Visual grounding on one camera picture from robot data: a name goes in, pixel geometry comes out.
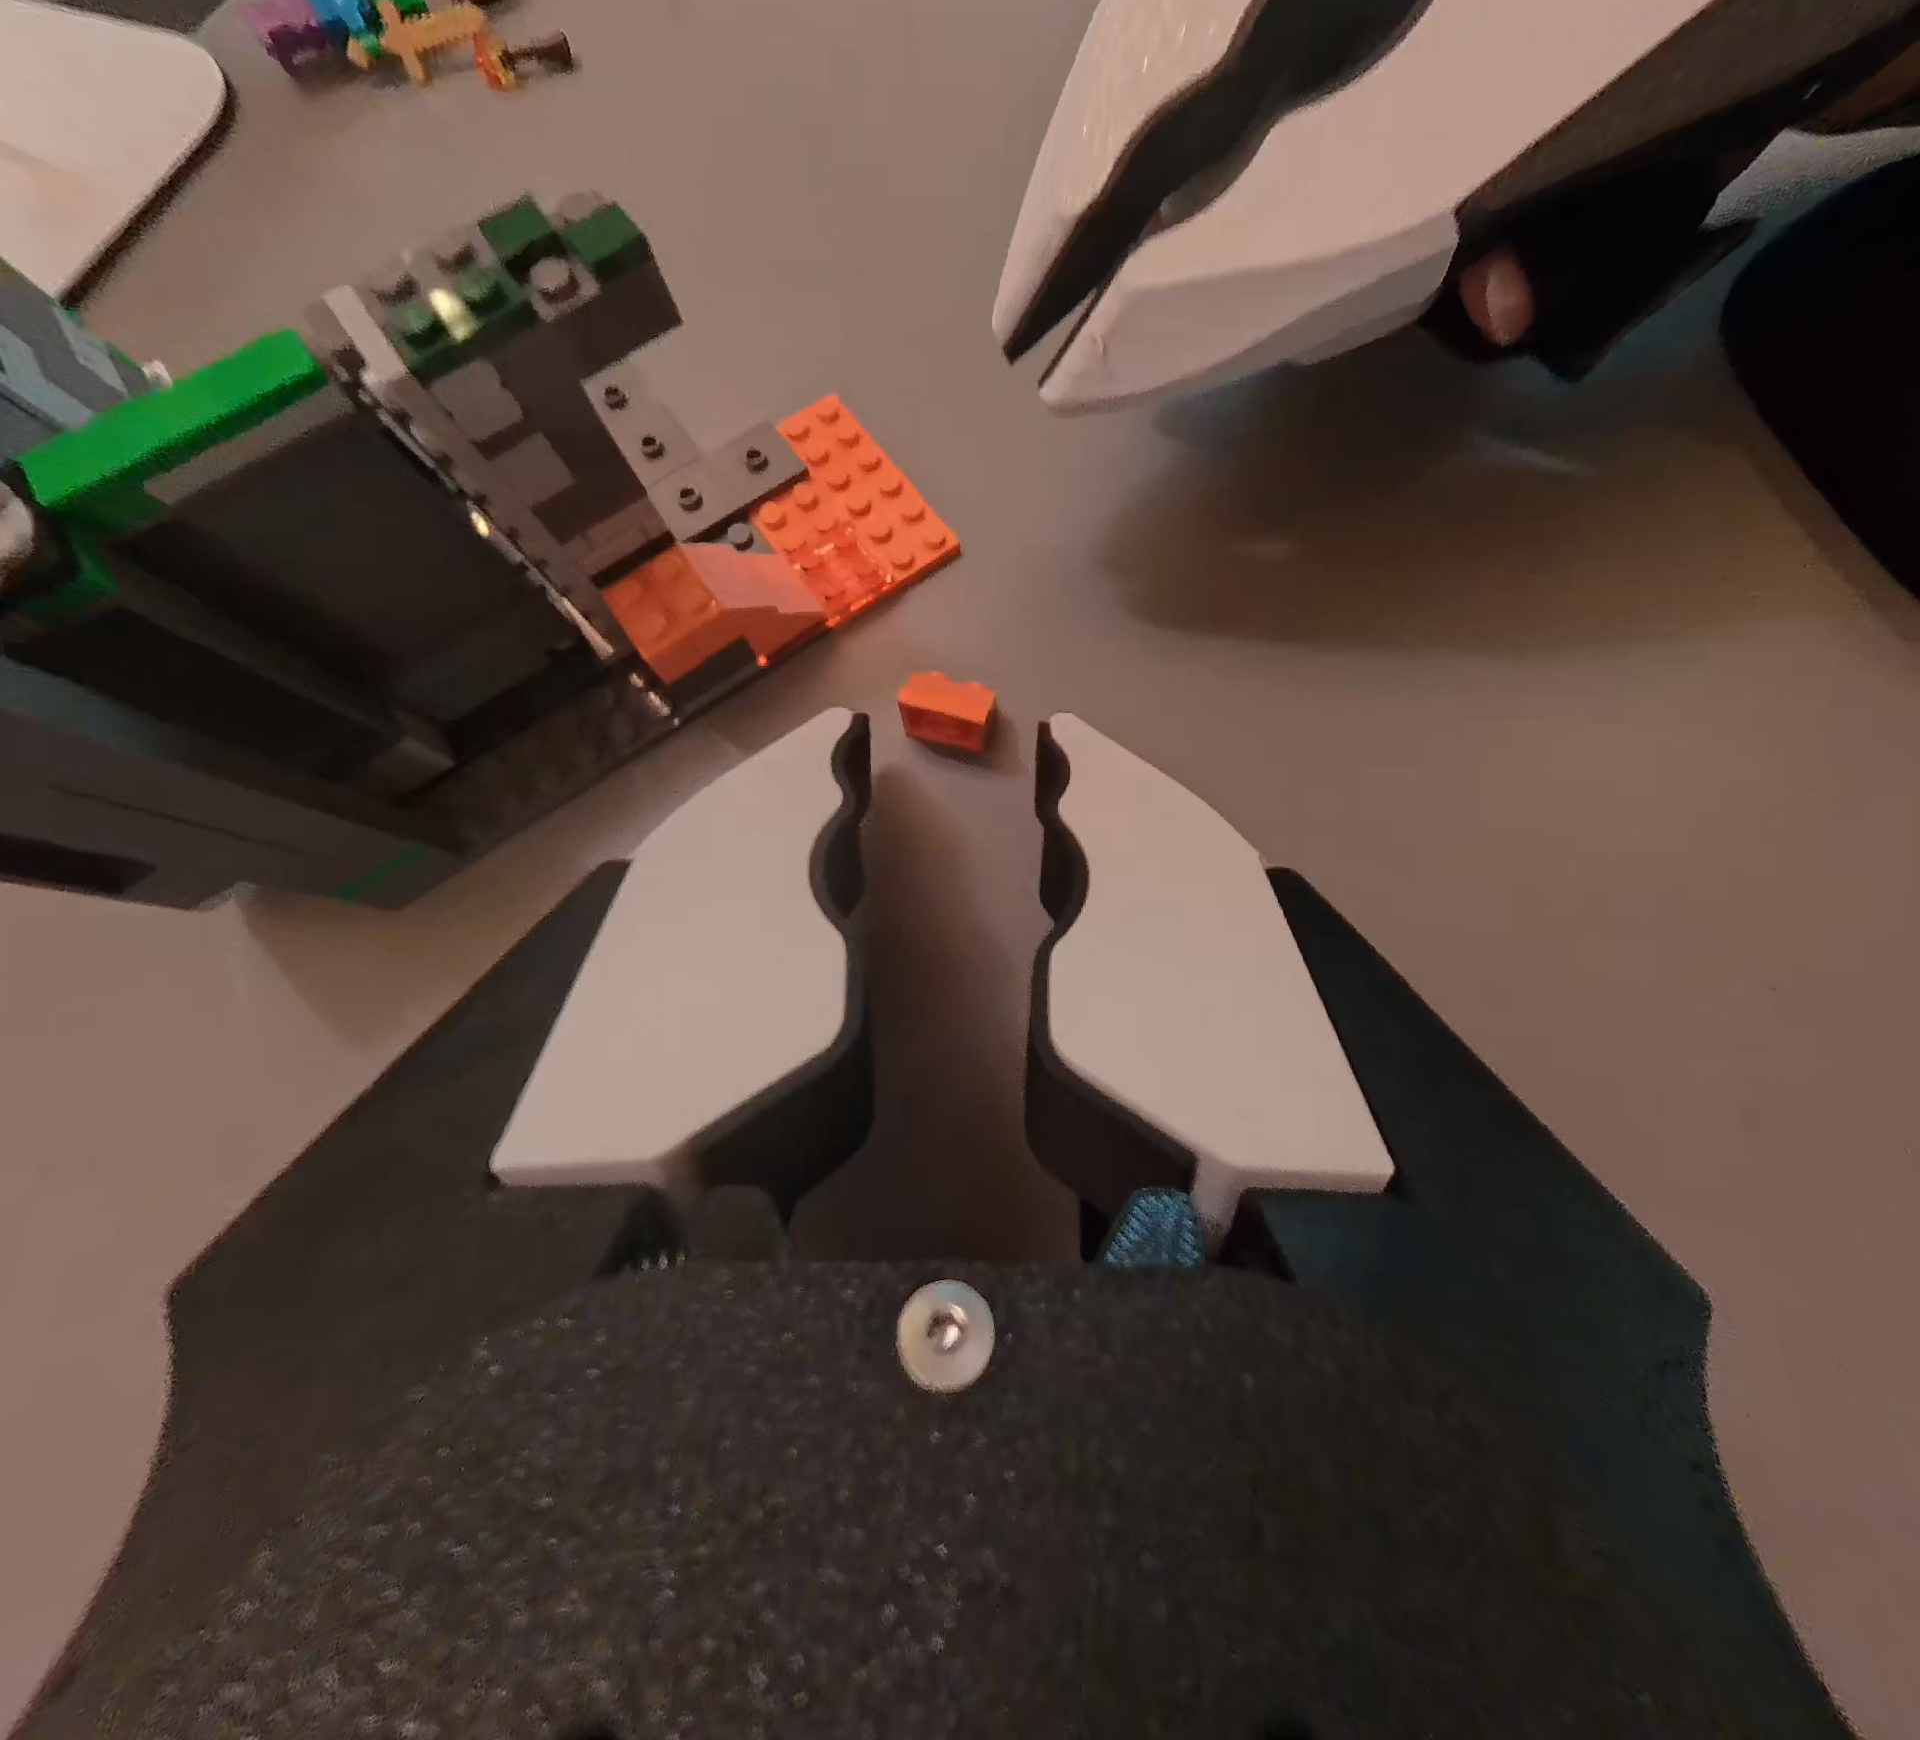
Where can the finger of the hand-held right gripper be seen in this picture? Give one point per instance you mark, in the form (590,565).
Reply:
(1469,75)
(1184,1)

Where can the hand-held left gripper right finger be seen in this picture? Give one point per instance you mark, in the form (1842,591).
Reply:
(1202,1021)

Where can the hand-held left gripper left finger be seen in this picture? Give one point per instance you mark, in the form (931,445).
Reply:
(706,1004)

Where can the small orange lego brick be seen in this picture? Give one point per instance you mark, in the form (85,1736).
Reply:
(944,708)

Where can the grey tan lego building model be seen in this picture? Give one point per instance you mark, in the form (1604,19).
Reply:
(375,539)

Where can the grey desk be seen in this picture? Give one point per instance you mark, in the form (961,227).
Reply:
(1350,794)

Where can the person's right hand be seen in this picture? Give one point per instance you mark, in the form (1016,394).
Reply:
(1495,297)

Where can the black mesh cushion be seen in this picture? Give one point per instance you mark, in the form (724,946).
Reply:
(1844,390)

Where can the lego torch piece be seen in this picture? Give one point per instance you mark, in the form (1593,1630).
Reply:
(533,56)

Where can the green purple lego figure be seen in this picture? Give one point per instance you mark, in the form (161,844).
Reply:
(345,9)

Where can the white book stand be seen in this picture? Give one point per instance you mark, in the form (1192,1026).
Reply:
(90,135)

